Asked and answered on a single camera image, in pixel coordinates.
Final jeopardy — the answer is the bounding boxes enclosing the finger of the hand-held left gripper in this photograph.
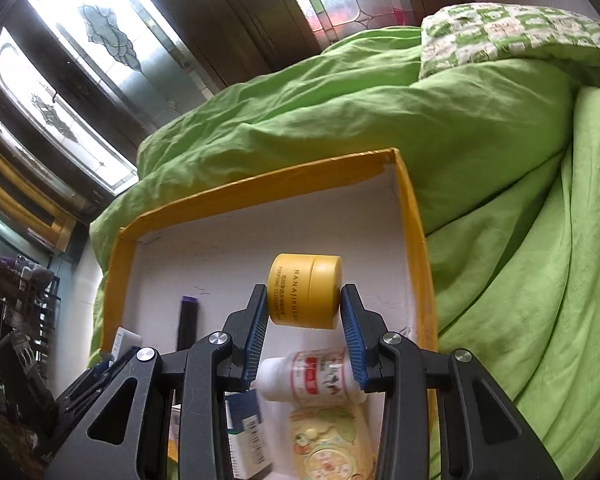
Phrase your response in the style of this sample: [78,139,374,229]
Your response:
[55,347,141,428]

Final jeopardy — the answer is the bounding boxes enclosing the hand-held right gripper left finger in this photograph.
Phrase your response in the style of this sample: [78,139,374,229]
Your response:
[45,284,270,480]

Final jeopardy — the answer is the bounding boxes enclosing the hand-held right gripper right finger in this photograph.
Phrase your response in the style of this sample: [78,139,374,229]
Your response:
[340,284,566,480]

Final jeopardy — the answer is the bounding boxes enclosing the white bottle with red label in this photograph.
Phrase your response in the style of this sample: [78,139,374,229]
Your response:
[256,350,368,403]

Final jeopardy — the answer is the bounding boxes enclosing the white USB charger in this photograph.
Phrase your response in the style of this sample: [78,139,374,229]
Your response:
[112,327,142,357]

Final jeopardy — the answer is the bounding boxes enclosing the yellow round jar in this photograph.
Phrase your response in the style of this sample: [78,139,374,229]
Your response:
[266,253,343,330]

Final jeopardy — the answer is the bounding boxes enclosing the black marker with purple ends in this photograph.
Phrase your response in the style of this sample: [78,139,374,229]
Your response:
[176,297,200,352]

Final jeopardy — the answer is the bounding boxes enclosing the white and blue medicine box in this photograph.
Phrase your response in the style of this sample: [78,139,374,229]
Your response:
[224,391,272,480]

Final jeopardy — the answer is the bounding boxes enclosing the yellow cardboard box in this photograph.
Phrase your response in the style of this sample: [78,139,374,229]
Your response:
[87,147,440,480]

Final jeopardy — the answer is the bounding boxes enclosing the cluttered dark rack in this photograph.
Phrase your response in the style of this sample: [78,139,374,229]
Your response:
[0,252,62,356]

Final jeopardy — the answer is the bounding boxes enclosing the yellow cartoon print packet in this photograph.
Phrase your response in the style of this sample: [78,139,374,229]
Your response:
[287,402,379,480]

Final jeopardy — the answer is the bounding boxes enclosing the green blanket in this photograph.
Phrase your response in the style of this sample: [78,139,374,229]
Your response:
[87,25,600,480]

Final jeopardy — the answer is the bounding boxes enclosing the leaded glass window panel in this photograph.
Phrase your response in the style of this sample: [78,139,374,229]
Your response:
[0,27,138,193]
[22,0,221,126]

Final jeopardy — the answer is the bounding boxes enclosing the leaded glass panel red tint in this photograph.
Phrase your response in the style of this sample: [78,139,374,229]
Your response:
[272,0,406,50]

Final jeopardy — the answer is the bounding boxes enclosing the green patterned pillow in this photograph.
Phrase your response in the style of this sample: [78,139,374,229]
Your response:
[419,4,600,81]

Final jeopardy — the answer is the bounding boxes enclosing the yellow wooden frame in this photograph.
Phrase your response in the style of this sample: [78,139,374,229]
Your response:
[0,132,78,252]

